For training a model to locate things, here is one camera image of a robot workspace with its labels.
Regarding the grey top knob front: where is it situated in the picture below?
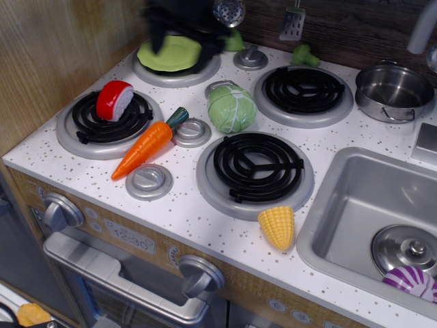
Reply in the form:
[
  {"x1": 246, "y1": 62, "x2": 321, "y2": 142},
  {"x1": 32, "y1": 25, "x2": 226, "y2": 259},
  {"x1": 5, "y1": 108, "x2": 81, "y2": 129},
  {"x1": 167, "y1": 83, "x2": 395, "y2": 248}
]
[{"x1": 125, "y1": 164, "x2": 173, "y2": 201}]

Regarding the silver slotted ladle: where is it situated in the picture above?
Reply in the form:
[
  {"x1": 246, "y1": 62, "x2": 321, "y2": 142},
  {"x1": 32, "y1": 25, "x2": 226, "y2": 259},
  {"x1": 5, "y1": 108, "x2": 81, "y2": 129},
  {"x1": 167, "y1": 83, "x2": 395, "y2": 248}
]
[{"x1": 212, "y1": 0, "x2": 246, "y2": 28}]

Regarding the grey top knob back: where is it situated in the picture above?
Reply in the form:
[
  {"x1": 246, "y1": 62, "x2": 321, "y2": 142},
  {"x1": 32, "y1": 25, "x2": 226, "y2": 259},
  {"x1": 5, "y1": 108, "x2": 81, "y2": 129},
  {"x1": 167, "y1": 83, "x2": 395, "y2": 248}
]
[{"x1": 233, "y1": 45, "x2": 268, "y2": 71}]

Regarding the steel pot lid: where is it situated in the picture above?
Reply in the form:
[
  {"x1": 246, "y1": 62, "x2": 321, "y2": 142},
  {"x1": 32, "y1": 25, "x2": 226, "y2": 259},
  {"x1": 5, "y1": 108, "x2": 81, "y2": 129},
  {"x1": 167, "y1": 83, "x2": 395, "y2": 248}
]
[{"x1": 371, "y1": 225, "x2": 436, "y2": 278}]

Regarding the grey top knob middle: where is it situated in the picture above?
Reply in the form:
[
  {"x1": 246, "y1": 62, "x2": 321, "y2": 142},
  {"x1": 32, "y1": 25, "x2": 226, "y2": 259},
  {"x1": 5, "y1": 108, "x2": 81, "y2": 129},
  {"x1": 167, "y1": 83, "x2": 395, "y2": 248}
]
[{"x1": 171, "y1": 118, "x2": 212, "y2": 148}]

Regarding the purple white toy onion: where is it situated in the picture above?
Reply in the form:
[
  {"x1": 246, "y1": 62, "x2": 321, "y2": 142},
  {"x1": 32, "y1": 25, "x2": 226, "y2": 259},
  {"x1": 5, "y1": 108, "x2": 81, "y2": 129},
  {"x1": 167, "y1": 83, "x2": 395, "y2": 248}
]
[{"x1": 382, "y1": 266, "x2": 436, "y2": 303}]

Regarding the back left stove burner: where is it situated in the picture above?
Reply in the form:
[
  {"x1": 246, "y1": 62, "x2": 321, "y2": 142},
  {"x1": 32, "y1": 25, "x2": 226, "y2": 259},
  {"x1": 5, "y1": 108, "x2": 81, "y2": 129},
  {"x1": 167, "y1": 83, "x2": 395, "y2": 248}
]
[{"x1": 132, "y1": 48, "x2": 221, "y2": 88}]

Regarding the yellow toy food piece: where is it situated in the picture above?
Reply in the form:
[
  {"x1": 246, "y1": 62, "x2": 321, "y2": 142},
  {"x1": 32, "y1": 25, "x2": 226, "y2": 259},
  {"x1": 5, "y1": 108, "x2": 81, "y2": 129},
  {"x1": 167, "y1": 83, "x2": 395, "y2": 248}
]
[{"x1": 16, "y1": 303, "x2": 51, "y2": 327}]

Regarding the green toy pear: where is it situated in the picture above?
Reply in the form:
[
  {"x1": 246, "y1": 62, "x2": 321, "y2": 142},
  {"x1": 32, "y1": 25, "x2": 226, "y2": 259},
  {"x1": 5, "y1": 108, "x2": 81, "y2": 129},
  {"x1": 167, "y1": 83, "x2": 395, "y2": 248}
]
[{"x1": 224, "y1": 28, "x2": 246, "y2": 51}]

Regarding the stainless steel pot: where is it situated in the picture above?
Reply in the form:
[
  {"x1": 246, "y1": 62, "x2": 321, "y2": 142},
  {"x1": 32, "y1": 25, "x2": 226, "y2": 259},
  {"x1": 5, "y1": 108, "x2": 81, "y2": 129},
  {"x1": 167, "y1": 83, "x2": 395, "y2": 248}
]
[{"x1": 355, "y1": 61, "x2": 435, "y2": 124}]

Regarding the silver slotted spatula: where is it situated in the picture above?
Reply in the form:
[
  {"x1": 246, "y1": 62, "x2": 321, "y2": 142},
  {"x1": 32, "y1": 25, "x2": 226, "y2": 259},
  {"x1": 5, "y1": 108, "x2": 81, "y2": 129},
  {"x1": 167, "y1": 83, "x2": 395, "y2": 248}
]
[{"x1": 279, "y1": 1, "x2": 306, "y2": 41}]

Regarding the front left stove burner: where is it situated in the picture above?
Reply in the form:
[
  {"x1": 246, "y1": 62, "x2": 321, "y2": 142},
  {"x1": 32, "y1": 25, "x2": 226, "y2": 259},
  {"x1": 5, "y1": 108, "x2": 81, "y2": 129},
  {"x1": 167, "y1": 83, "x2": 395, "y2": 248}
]
[{"x1": 56, "y1": 91, "x2": 163, "y2": 160}]

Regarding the grey oven door handle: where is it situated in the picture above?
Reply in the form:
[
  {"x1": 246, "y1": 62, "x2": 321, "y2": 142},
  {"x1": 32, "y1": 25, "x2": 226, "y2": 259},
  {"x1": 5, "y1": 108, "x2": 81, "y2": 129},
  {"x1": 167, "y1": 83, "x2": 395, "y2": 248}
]
[{"x1": 43, "y1": 232, "x2": 209, "y2": 327}]

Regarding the silver faucet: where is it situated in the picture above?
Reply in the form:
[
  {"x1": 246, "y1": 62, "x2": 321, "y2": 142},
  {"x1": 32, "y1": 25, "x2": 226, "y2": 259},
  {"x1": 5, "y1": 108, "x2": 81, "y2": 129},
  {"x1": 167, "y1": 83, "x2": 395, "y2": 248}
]
[{"x1": 407, "y1": 0, "x2": 436, "y2": 54}]

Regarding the green toy cabbage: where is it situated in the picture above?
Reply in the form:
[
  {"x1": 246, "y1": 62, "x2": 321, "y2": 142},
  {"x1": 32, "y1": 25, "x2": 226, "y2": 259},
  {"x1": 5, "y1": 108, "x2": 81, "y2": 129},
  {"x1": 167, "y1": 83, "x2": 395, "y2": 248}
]
[{"x1": 207, "y1": 85, "x2": 258, "y2": 134}]

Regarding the back right stove burner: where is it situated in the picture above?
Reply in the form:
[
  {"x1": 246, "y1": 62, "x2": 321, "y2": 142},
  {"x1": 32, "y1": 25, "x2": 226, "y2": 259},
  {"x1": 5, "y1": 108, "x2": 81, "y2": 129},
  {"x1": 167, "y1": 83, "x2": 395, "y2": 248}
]
[{"x1": 253, "y1": 66, "x2": 354, "y2": 129}]

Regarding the green plastic plate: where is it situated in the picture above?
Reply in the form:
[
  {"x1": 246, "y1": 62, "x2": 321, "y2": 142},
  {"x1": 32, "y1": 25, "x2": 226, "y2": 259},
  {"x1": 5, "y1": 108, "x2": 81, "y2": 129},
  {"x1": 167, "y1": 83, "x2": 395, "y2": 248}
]
[{"x1": 137, "y1": 36, "x2": 202, "y2": 72}]

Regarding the grey toy sink basin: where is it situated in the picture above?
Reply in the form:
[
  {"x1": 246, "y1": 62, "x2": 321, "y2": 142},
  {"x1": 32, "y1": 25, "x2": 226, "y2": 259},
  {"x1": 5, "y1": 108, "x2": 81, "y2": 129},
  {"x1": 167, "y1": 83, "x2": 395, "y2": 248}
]
[{"x1": 296, "y1": 148, "x2": 436, "y2": 319}]

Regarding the red white toy sushi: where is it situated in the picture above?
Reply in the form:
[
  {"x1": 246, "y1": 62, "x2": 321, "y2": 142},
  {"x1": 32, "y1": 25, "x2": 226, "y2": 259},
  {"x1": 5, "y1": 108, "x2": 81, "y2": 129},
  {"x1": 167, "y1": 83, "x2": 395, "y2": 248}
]
[{"x1": 96, "y1": 80, "x2": 134, "y2": 122}]

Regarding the oven knob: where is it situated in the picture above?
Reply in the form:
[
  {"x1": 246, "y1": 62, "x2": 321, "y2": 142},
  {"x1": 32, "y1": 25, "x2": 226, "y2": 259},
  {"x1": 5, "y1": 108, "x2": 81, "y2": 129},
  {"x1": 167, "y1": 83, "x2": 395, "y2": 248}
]
[
  {"x1": 42, "y1": 192, "x2": 85, "y2": 232},
  {"x1": 178, "y1": 254, "x2": 225, "y2": 299}
]

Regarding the grey top knob under cabbage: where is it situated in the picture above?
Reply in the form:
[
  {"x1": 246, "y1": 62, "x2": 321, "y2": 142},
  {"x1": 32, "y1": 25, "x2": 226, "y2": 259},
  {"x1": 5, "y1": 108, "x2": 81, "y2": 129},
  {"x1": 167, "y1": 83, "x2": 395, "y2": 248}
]
[{"x1": 204, "y1": 80, "x2": 236, "y2": 99}]

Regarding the front right stove burner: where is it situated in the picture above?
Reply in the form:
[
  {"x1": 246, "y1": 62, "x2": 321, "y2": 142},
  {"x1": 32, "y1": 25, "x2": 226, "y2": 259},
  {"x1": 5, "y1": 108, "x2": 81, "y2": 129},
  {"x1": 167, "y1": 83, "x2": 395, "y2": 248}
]
[{"x1": 196, "y1": 132, "x2": 315, "y2": 221}]

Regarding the orange toy carrot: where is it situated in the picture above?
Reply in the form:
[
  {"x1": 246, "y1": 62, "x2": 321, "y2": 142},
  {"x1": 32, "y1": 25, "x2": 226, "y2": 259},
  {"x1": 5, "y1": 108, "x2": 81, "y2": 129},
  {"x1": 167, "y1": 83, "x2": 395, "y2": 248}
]
[{"x1": 111, "y1": 107, "x2": 189, "y2": 180}]

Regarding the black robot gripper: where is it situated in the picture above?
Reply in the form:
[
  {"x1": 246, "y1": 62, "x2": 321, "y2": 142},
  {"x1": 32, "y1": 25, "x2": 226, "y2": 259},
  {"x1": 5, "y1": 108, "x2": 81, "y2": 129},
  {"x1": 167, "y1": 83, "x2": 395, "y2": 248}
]
[{"x1": 142, "y1": 1, "x2": 230, "y2": 73}]

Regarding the right oven front knob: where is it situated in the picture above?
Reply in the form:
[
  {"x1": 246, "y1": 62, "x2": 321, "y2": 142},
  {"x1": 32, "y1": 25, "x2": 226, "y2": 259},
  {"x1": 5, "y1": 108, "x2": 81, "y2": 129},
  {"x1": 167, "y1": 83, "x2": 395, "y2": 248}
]
[{"x1": 178, "y1": 254, "x2": 225, "y2": 299}]

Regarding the yellow toy corn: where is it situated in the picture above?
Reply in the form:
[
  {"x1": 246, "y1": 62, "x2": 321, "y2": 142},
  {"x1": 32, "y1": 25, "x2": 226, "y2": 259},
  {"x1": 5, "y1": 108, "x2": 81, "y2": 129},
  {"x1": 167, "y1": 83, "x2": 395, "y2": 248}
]
[{"x1": 257, "y1": 206, "x2": 294, "y2": 251}]

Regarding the stove burner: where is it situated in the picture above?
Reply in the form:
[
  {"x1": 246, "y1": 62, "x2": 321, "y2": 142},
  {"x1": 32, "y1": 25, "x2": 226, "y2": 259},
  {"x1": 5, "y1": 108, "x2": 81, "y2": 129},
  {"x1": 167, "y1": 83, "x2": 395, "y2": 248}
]
[
  {"x1": 56, "y1": 91, "x2": 163, "y2": 160},
  {"x1": 196, "y1": 132, "x2": 315, "y2": 221},
  {"x1": 132, "y1": 48, "x2": 221, "y2": 88},
  {"x1": 253, "y1": 66, "x2": 354, "y2": 129}
]

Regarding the left oven front knob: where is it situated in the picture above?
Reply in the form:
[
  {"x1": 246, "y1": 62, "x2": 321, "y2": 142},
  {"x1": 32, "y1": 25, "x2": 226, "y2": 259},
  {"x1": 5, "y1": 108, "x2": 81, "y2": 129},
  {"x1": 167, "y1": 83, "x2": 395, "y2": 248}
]
[{"x1": 42, "y1": 192, "x2": 85, "y2": 232}]

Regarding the green toy broccoli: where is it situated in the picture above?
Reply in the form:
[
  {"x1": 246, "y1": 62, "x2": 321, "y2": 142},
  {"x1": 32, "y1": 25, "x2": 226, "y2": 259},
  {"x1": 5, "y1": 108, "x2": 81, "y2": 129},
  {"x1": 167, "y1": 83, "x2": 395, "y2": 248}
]
[{"x1": 292, "y1": 44, "x2": 320, "y2": 67}]

